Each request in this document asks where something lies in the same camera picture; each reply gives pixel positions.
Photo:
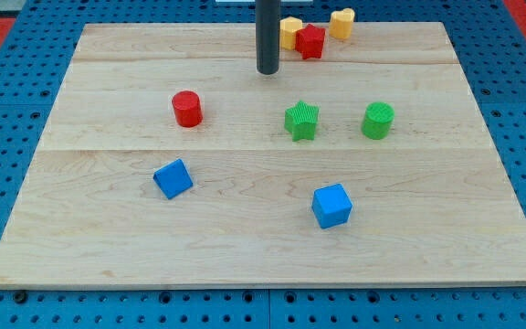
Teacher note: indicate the light wooden board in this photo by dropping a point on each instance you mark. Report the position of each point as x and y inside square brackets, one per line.
[432, 205]

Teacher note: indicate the green star block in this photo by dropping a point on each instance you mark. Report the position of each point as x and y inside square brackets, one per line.
[301, 121]

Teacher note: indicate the blue cube block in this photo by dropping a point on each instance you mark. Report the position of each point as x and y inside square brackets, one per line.
[331, 206]

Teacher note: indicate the blue triangular prism block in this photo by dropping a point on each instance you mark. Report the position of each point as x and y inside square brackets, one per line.
[173, 179]

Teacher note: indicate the red cylinder block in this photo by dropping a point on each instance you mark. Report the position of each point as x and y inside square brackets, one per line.
[187, 108]

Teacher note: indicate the green cylinder block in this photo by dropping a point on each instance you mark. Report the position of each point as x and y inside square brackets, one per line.
[377, 120]

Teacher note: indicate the red star block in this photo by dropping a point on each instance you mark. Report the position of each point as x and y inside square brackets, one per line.
[310, 41]

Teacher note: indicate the yellow hexagon block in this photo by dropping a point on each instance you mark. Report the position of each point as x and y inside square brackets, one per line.
[289, 27]

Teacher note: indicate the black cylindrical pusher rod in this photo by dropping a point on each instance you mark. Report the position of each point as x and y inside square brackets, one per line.
[267, 36]

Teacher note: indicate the yellow heart block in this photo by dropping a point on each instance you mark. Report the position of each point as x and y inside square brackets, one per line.
[341, 23]

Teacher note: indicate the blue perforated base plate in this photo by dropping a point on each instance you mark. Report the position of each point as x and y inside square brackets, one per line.
[33, 59]

